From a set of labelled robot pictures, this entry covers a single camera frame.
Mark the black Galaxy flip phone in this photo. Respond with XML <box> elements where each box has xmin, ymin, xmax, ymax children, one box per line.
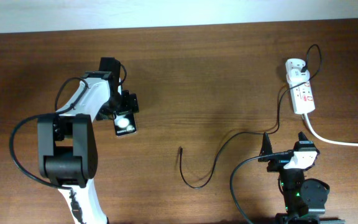
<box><xmin>114</xmin><ymin>114</ymin><xmax>137</xmax><ymax>137</ymax></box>

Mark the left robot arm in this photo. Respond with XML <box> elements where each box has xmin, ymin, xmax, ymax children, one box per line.
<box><xmin>37</xmin><ymin>71</ymin><xmax>139</xmax><ymax>223</ymax></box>

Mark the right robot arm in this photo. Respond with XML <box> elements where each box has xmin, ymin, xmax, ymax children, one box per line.
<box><xmin>258</xmin><ymin>132</ymin><xmax>346</xmax><ymax>224</ymax></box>

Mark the white charger adapter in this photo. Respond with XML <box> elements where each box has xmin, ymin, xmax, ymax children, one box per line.
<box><xmin>287</xmin><ymin>68</ymin><xmax>310</xmax><ymax>85</ymax></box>

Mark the white power strip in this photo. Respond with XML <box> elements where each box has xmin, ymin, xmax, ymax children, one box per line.
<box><xmin>285</xmin><ymin>58</ymin><xmax>315</xmax><ymax>114</ymax></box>

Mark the white power strip cord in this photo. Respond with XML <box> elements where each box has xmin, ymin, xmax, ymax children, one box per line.
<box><xmin>301</xmin><ymin>113</ymin><xmax>358</xmax><ymax>149</ymax></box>

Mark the black charging cable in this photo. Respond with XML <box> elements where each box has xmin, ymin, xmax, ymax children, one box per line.
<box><xmin>178</xmin><ymin>44</ymin><xmax>323</xmax><ymax>190</ymax></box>

